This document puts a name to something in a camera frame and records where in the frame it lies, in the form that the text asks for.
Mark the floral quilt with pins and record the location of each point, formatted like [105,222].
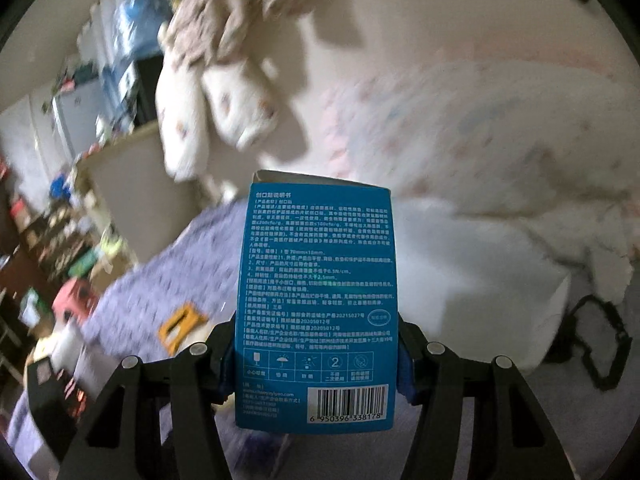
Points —
[500,135]

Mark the white plush toy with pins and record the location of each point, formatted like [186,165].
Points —
[182,125]

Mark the grey pleated pillow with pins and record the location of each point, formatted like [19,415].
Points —
[85,360]

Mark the wooden shelf with goods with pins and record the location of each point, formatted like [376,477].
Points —
[45,240]

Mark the beige headboard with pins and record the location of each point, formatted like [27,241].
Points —
[140,185]

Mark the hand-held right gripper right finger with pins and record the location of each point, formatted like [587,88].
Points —
[405,375]

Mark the purple fluffy rug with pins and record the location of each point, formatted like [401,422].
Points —
[165,285]

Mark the blue cardboard box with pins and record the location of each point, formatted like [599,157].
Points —
[315,285]

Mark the pink stool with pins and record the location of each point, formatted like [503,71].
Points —
[75,300]

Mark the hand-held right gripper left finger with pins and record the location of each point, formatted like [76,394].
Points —
[226,365]

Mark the brown patterned garment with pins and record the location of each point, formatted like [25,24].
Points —
[225,10]

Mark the white cabinet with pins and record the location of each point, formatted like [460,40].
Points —
[55,125]

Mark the yellow snack packet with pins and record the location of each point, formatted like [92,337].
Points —
[194,325]

